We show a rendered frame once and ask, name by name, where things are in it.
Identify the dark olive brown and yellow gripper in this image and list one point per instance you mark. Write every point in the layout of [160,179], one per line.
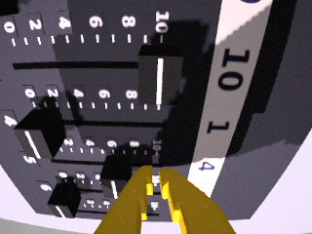
[194,210]

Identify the black lighting desk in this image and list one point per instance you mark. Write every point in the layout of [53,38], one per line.
[69,88]

